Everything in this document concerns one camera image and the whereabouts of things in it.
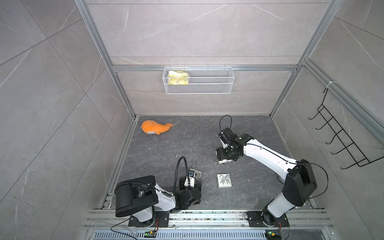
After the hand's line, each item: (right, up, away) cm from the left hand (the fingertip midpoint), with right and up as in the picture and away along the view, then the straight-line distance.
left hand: (196, 177), depth 86 cm
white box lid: (+15, +11, -5) cm, 19 cm away
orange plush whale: (-32, +30, +18) cm, 47 cm away
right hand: (+15, +13, -1) cm, 20 cm away
